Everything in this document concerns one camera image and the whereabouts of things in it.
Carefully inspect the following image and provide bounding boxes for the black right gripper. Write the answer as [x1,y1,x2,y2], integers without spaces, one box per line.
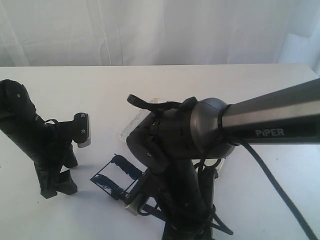
[151,174,216,240]

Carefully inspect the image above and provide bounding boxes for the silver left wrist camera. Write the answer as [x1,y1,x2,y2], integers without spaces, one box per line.
[73,112,91,148]

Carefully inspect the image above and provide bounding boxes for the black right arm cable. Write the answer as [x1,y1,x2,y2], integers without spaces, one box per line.
[126,93,318,240]

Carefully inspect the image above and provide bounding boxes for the white backdrop curtain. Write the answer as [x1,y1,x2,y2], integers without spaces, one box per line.
[0,0,320,68]

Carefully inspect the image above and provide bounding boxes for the white plastic paint tray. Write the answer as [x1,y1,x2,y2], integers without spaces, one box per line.
[120,109,226,172]

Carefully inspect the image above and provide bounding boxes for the white paper sheet with square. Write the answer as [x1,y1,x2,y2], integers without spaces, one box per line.
[40,128,165,240]

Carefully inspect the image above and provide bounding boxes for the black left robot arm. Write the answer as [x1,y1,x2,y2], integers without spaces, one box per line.
[0,79,78,199]

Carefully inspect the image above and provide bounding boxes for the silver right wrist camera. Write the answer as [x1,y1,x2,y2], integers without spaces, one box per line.
[124,169,156,216]

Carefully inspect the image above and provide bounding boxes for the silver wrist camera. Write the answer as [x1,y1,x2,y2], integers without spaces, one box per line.
[124,169,156,216]
[73,112,91,148]

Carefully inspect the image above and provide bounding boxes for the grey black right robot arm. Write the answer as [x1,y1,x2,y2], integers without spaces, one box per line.
[126,79,320,240]

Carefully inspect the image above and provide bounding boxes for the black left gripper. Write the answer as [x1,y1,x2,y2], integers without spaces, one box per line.
[28,119,78,199]

